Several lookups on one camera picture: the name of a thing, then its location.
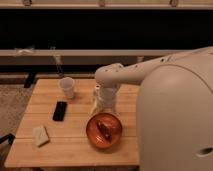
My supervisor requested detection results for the wooden table board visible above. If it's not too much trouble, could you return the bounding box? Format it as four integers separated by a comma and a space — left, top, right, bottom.
5, 79, 139, 168

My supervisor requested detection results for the brown object in bowl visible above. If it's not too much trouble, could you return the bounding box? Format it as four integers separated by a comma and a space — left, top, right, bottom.
96, 121, 111, 141

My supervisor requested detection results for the white plastic cup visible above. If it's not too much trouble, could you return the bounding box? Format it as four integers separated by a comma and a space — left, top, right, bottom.
59, 77, 75, 98

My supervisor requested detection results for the grey metal rail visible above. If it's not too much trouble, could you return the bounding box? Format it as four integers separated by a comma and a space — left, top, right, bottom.
0, 49, 188, 66

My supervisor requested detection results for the white sponge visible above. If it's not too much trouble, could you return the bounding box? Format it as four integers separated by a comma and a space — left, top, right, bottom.
33, 125, 49, 147

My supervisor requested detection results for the black clamp at table edge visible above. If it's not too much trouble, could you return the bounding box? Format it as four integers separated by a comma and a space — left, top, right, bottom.
0, 134, 15, 145

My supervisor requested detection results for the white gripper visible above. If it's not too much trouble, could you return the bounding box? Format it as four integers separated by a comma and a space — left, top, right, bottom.
91, 87, 118, 115

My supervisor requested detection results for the black remote control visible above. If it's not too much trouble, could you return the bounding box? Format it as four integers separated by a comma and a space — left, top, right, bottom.
53, 101, 67, 121

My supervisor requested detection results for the black table leg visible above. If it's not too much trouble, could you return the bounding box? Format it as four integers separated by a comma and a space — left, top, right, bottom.
24, 72, 37, 88

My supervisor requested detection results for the orange ceramic bowl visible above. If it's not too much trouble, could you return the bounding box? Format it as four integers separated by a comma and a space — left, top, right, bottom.
86, 113, 123, 149

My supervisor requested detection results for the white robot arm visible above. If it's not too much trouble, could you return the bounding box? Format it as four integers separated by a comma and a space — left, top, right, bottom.
95, 46, 213, 171

